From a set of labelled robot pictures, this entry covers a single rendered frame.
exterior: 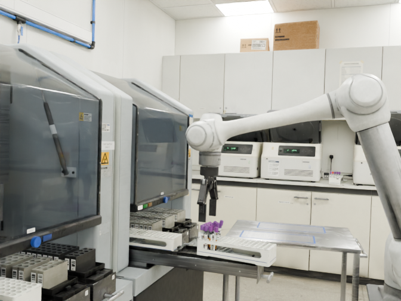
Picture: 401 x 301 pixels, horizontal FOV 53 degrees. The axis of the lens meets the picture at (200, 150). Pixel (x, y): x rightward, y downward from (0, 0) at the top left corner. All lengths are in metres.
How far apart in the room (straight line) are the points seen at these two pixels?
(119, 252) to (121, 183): 0.27
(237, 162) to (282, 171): 0.45
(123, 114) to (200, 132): 0.37
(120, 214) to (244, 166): 2.45
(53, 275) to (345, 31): 3.91
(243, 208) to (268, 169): 0.46
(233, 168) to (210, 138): 2.59
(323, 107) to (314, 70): 2.66
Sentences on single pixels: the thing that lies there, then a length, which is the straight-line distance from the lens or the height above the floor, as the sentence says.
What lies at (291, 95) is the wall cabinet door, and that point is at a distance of 4.17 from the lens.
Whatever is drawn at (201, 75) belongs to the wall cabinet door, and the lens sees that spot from 4.42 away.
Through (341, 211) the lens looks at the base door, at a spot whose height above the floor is 0.65.
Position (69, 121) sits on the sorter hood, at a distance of 1.30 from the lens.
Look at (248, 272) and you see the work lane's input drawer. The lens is 1.58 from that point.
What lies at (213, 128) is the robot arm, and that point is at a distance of 1.41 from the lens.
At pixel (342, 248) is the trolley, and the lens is 1.89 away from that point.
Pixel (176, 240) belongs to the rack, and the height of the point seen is 0.85.
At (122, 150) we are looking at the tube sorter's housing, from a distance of 1.60.
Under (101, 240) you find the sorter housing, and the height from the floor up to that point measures 0.89.
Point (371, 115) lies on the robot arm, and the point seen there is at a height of 1.36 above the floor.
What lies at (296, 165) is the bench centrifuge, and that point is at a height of 1.05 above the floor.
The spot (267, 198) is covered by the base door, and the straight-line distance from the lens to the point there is 3.92.
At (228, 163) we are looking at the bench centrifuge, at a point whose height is 1.04.
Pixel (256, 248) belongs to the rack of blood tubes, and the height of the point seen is 0.88.
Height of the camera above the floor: 1.27
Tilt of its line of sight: 2 degrees down
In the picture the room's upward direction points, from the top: 2 degrees clockwise
